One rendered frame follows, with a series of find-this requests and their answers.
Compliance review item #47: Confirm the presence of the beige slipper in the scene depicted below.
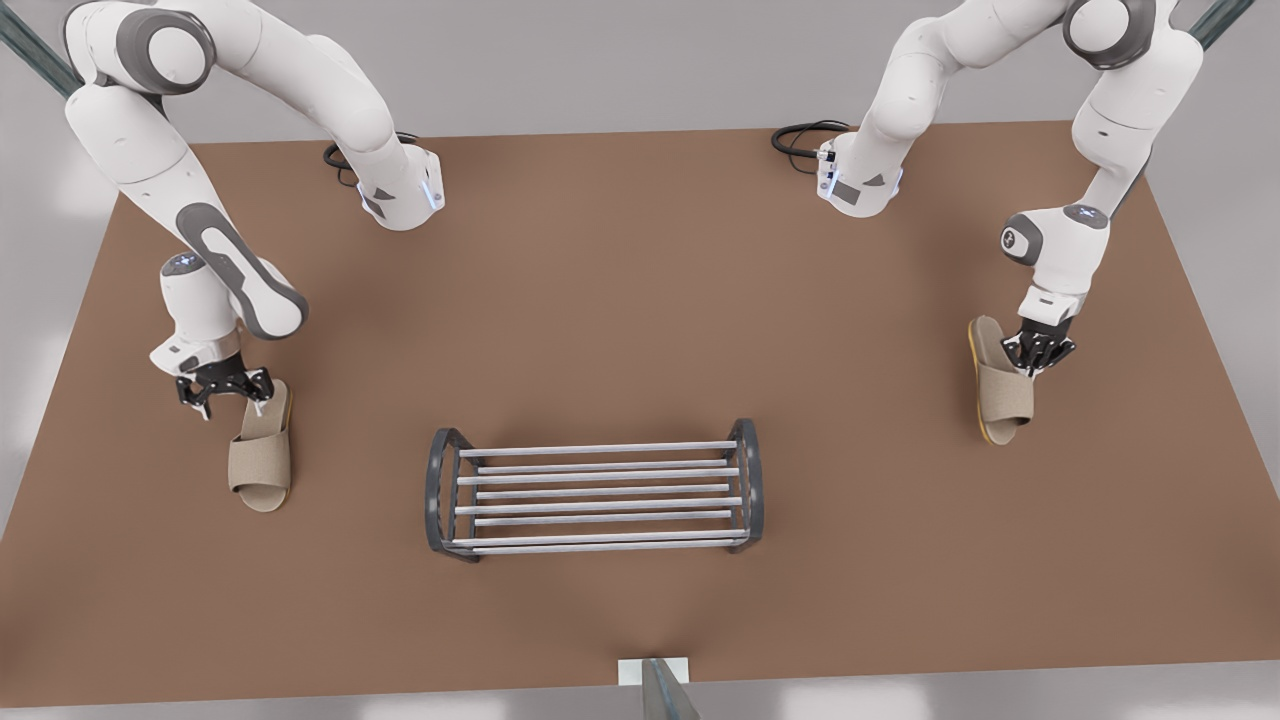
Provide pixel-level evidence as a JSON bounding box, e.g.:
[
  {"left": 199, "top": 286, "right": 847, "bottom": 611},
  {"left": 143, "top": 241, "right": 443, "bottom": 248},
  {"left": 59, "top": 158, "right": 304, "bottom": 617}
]
[
  {"left": 227, "top": 378, "right": 295, "bottom": 514},
  {"left": 967, "top": 316, "right": 1036, "bottom": 447}
]

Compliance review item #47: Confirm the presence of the grey metal shoe rack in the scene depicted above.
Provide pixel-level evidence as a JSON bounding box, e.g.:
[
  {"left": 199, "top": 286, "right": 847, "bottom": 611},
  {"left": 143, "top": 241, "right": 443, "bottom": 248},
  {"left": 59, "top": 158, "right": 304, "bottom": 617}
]
[{"left": 425, "top": 417, "right": 765, "bottom": 564}]

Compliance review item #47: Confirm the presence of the black cable loop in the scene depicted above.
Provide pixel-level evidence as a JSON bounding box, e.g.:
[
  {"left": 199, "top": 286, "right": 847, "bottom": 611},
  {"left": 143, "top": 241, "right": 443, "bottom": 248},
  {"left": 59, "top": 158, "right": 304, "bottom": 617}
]
[
  {"left": 771, "top": 120, "right": 853, "bottom": 177},
  {"left": 322, "top": 131, "right": 421, "bottom": 189}
]

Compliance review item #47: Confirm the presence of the silver frame post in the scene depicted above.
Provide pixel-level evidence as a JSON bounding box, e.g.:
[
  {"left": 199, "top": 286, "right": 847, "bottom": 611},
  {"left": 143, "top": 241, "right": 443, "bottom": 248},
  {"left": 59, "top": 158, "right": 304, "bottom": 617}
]
[
  {"left": 618, "top": 657, "right": 701, "bottom": 720},
  {"left": 0, "top": 10, "right": 81, "bottom": 99},
  {"left": 1188, "top": 0, "right": 1256, "bottom": 51}
]

